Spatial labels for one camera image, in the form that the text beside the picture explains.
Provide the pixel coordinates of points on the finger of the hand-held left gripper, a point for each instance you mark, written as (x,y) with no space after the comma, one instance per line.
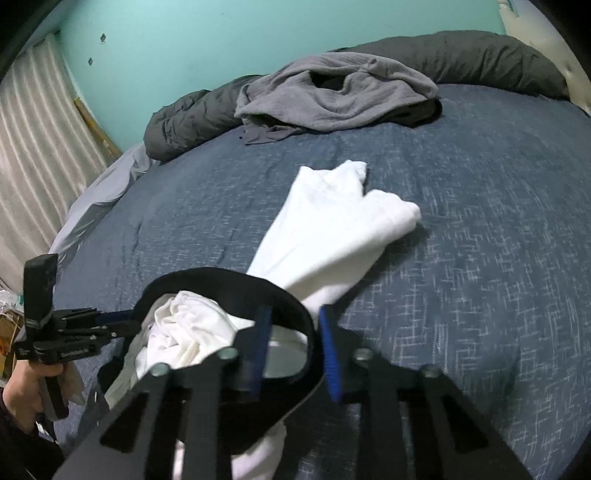
(117,316)
(117,333)

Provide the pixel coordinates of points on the cream tufted headboard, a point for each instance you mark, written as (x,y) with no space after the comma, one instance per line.
(545,32)

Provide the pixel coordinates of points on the dark grey duvet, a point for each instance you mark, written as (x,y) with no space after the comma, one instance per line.
(485,60)

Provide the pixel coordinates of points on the blue bed cover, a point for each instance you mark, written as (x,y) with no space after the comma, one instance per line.
(461,230)

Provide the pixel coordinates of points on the clear plastic bag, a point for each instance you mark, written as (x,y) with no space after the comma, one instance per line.
(10,300)

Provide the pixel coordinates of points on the wooden board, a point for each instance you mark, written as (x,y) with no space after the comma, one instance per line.
(99,131)

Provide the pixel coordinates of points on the person's left hand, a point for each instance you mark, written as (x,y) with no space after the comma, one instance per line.
(23,392)

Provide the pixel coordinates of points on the grey sweater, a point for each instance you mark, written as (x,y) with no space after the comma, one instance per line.
(323,92)

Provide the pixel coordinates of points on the dark grey garment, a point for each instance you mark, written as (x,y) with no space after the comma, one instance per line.
(265,134)

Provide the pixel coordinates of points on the black garment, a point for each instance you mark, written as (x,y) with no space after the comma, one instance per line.
(415,113)

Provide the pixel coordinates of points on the white shirt with black trim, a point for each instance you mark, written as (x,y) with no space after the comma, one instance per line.
(323,240)

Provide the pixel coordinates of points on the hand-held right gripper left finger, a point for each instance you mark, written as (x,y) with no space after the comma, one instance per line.
(256,350)

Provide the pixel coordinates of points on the person's left forearm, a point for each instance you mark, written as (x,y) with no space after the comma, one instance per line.
(23,447)

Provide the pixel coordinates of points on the cardboard box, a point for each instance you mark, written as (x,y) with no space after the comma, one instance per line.
(7,337)

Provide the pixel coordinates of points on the light grey sheet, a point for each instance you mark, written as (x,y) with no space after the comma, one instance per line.
(101,189)

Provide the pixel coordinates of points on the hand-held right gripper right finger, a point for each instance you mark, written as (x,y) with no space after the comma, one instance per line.
(330,355)

